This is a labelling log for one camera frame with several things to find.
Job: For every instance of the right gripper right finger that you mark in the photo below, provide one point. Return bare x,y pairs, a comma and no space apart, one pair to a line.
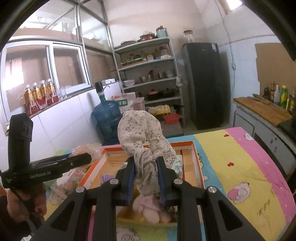
202,212

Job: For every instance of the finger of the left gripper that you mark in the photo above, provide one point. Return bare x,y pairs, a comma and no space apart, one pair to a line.
61,163

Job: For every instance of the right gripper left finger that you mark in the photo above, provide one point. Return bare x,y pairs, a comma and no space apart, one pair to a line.
71,220

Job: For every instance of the purple dress plush bunny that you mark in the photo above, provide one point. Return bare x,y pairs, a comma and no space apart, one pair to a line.
106,177

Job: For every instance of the pink dress plush bunny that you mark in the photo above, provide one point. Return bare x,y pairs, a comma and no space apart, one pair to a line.
151,208

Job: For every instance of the floral cream cloth scrunchie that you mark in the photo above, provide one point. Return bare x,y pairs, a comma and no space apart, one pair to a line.
140,135

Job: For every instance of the green printed tissue pack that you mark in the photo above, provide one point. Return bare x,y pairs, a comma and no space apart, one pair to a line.
178,166

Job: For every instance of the person's left hand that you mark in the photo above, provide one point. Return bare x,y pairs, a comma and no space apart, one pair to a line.
16,207

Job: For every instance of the floral tissue box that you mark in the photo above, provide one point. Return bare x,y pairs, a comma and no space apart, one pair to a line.
69,181

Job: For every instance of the orange shallow cardboard box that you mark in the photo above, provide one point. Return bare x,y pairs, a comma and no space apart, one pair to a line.
115,158

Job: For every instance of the colourful cartoon bed sheet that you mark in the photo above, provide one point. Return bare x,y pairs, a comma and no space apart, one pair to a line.
236,165

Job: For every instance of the blue water jug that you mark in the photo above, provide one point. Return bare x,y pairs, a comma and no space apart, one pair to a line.
106,117

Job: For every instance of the pack of drink bottles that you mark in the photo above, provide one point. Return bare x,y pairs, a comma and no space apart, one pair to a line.
40,96

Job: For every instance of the red plastic basin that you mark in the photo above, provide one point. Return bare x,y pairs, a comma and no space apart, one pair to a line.
172,118

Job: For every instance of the wooden cutting board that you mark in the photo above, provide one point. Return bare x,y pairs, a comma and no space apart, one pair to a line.
271,113

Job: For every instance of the metal storage shelf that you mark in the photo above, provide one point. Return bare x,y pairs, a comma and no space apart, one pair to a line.
150,68

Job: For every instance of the green yellow bottle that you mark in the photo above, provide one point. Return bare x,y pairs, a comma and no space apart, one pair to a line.
283,97

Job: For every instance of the black refrigerator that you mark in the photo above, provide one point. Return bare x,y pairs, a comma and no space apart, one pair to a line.
205,78

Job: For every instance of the glass jar red lid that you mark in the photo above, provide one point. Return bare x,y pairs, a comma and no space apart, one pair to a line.
188,36

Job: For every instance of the cardboard wall sheet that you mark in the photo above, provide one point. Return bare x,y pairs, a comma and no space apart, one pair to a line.
274,64

